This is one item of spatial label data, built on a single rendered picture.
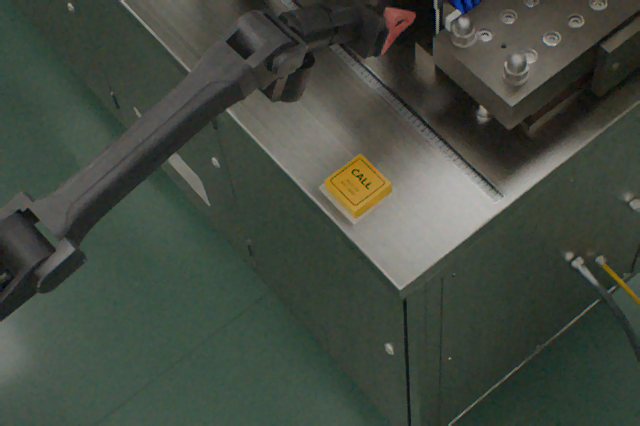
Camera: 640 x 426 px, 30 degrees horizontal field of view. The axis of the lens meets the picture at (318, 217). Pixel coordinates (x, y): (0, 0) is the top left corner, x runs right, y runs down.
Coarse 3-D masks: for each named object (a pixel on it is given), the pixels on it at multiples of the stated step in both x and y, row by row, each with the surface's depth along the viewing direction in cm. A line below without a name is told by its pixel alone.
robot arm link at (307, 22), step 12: (288, 12) 151; (300, 12) 151; (312, 12) 152; (324, 12) 153; (288, 24) 150; (300, 24) 150; (312, 24) 151; (324, 24) 152; (300, 36) 150; (312, 36) 151; (324, 36) 152; (312, 48) 152
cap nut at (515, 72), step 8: (512, 56) 161; (520, 56) 160; (504, 64) 163; (512, 64) 161; (520, 64) 161; (504, 72) 164; (512, 72) 162; (520, 72) 162; (528, 72) 163; (504, 80) 164; (512, 80) 163; (520, 80) 163
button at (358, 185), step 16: (352, 160) 172; (368, 160) 172; (336, 176) 171; (352, 176) 171; (368, 176) 171; (384, 176) 171; (336, 192) 170; (352, 192) 170; (368, 192) 170; (384, 192) 170; (352, 208) 169; (368, 208) 171
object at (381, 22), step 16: (336, 0) 156; (352, 0) 156; (336, 16) 153; (352, 16) 155; (368, 16) 155; (336, 32) 154; (352, 32) 156; (368, 32) 156; (352, 48) 159; (368, 48) 157
